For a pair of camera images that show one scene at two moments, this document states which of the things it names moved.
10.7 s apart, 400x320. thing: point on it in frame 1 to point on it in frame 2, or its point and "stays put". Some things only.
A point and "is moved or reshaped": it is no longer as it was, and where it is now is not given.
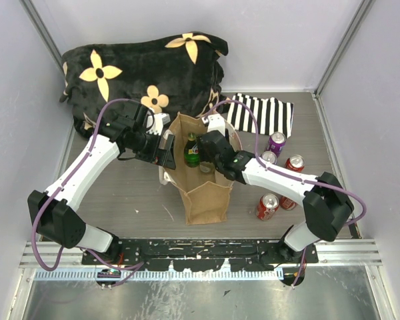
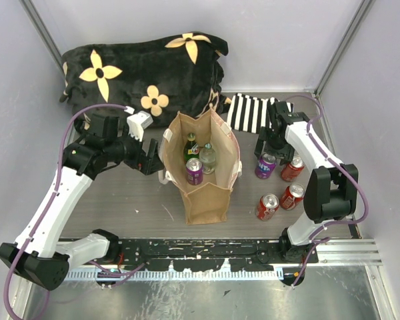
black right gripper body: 205,156 to 274,145
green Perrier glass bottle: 191,153 stays put
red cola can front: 267,205 stays put
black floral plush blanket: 180,74 stays put
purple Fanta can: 276,143 is moved or reshaped
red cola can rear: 295,163 stays put
